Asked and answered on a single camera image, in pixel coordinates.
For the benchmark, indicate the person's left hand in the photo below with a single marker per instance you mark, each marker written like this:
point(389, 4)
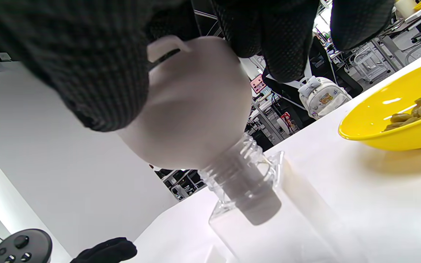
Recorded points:
point(108, 250)

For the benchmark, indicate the person's right hand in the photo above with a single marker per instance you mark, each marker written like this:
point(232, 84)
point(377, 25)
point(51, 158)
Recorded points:
point(86, 54)

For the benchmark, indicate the grey funnel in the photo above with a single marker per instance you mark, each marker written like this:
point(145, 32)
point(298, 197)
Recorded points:
point(196, 109)

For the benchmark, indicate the clear square coffee jar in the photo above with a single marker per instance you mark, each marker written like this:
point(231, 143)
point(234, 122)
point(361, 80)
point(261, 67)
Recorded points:
point(287, 226)

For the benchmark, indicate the cream jar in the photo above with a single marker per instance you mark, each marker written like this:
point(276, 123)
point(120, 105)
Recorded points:
point(404, 7)

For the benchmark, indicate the grey tracking controller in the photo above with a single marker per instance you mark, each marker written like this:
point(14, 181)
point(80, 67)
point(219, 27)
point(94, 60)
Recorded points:
point(20, 246)

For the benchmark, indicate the white partition board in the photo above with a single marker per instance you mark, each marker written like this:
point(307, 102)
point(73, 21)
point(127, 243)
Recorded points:
point(49, 153)

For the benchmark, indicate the white backpack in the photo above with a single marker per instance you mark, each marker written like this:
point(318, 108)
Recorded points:
point(323, 96)

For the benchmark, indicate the white wheeled cart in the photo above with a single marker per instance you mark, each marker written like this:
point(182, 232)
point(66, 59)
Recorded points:
point(369, 64)

